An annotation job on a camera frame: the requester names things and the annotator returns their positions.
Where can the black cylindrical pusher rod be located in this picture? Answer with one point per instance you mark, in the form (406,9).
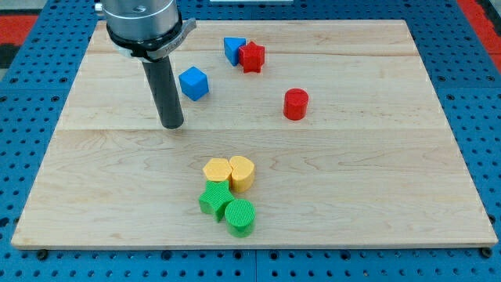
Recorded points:
(161,80)

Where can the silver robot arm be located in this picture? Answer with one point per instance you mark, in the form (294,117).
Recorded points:
(149,31)

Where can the blue cube block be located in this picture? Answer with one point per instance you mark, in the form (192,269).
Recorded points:
(194,83)

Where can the blue triangle block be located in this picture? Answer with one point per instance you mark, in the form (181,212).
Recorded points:
(231,49)

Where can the red star block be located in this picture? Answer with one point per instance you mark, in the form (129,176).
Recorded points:
(251,57)

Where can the yellow hexagon block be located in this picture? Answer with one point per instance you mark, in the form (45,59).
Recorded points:
(218,170)

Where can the yellow heart block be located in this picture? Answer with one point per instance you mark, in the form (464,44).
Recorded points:
(243,173)

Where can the green star block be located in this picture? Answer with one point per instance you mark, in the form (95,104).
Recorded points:
(215,199)

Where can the red cylinder block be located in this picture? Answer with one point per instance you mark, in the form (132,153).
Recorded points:
(295,104)

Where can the green cylinder block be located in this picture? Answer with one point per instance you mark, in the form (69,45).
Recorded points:
(240,215)

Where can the light wooden board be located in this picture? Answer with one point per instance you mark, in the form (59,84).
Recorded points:
(373,164)

